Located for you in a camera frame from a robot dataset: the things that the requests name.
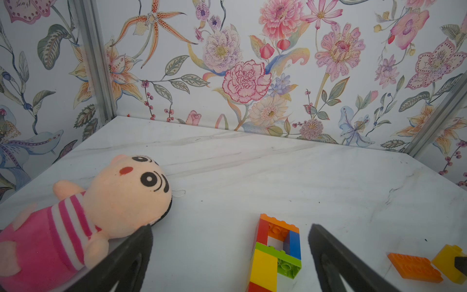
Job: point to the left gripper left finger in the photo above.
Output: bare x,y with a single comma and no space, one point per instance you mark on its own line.
123,270

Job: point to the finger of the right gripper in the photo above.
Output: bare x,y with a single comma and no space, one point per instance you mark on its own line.
460,264

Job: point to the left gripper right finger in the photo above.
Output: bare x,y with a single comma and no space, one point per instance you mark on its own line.
336,264

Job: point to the yellow brick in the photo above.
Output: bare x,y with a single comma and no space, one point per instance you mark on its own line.
444,261
264,270

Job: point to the blue small brick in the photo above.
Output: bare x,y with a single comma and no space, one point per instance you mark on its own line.
291,245

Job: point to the lime green long brick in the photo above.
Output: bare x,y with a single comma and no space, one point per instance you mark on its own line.
287,265

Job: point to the yellow brick front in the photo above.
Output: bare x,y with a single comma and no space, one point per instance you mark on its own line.
264,270

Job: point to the red long brick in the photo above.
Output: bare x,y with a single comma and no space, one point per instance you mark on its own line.
262,232

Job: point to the orange tall long brick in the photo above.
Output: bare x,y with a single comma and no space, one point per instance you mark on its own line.
277,229

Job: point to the red square brick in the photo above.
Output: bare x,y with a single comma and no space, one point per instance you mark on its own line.
253,287

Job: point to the plush doll pink dress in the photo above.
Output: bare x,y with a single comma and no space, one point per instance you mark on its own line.
44,248

